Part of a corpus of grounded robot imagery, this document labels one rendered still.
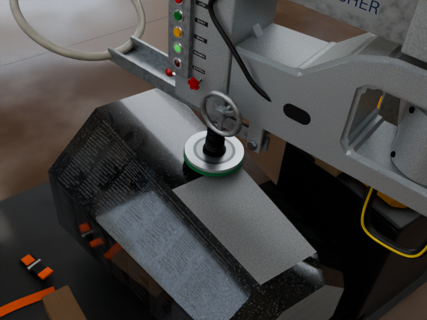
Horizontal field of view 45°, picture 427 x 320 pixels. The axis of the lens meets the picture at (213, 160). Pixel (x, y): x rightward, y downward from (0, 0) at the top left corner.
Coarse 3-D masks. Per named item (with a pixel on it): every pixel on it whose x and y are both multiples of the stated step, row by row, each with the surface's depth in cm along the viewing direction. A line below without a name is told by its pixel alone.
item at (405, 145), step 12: (408, 108) 122; (420, 108) 116; (408, 120) 121; (420, 120) 116; (408, 132) 121; (420, 132) 117; (396, 144) 127; (408, 144) 122; (420, 144) 119; (396, 156) 127; (408, 156) 123; (420, 156) 120; (408, 168) 124; (420, 168) 122; (420, 180) 124
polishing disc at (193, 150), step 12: (204, 132) 190; (192, 144) 185; (228, 144) 186; (240, 144) 186; (192, 156) 180; (204, 156) 181; (228, 156) 181; (240, 156) 182; (204, 168) 176; (216, 168) 177; (228, 168) 177
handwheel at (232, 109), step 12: (204, 96) 147; (216, 96) 144; (228, 96) 142; (204, 108) 150; (216, 108) 146; (228, 108) 148; (204, 120) 152; (216, 120) 148; (240, 120) 143; (216, 132) 152; (228, 132) 149
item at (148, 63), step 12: (132, 36) 188; (108, 48) 182; (132, 48) 191; (144, 48) 187; (156, 48) 184; (120, 60) 181; (132, 60) 178; (144, 60) 186; (156, 60) 186; (132, 72) 180; (144, 72) 176; (156, 72) 181; (156, 84) 175; (168, 84) 171; (192, 108) 169; (228, 120) 161; (240, 132) 161; (264, 132) 159; (252, 144) 154; (264, 144) 156
